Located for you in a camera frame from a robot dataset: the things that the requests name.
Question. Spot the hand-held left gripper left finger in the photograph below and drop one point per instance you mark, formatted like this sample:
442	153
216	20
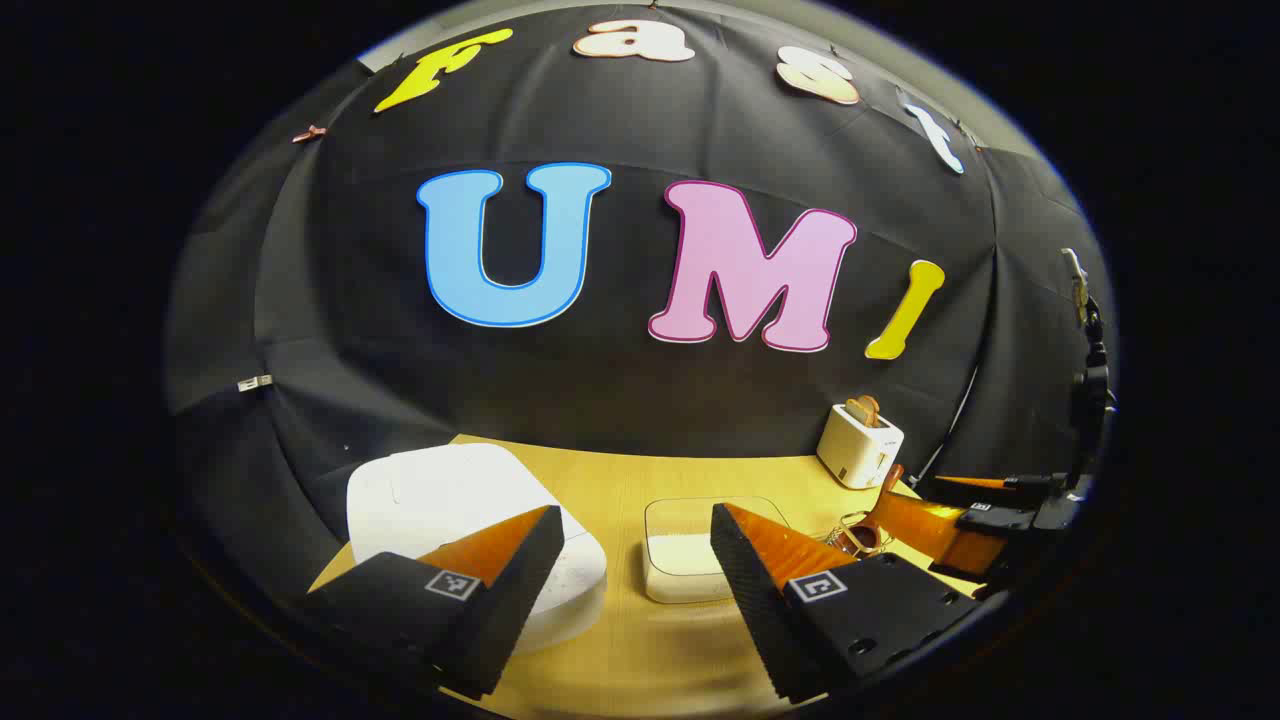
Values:
520	580

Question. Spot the toast slice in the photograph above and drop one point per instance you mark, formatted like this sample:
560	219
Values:
872	408
856	413

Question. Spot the black backdrop cloth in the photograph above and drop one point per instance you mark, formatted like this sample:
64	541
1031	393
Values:
620	390

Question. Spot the clear plastic rice box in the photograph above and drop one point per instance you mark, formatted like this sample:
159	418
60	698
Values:
690	520

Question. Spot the white rice cooker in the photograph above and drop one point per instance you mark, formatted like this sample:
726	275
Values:
440	500

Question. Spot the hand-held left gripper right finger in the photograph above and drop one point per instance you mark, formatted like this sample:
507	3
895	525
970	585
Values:
750	590

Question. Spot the copper cloth clip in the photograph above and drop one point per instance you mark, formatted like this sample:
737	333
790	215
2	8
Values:
310	133

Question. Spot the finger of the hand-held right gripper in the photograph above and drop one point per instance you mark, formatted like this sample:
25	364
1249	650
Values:
935	535
985	488

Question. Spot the white cloth clip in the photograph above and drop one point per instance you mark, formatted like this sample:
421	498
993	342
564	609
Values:
254	382

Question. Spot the white toaster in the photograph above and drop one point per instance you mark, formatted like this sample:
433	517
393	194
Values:
855	455

